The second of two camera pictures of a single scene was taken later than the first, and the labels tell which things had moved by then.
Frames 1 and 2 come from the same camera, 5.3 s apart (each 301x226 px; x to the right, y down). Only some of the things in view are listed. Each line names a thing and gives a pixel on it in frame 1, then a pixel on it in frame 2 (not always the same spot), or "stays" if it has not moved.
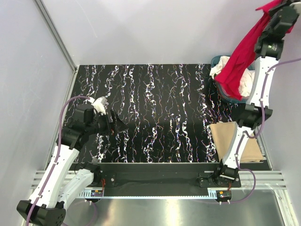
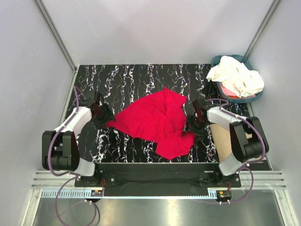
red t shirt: [236, 65] -> [160, 118]
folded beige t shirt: [224, 134] stays
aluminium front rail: [249, 180] stays
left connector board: [97, 193] stays
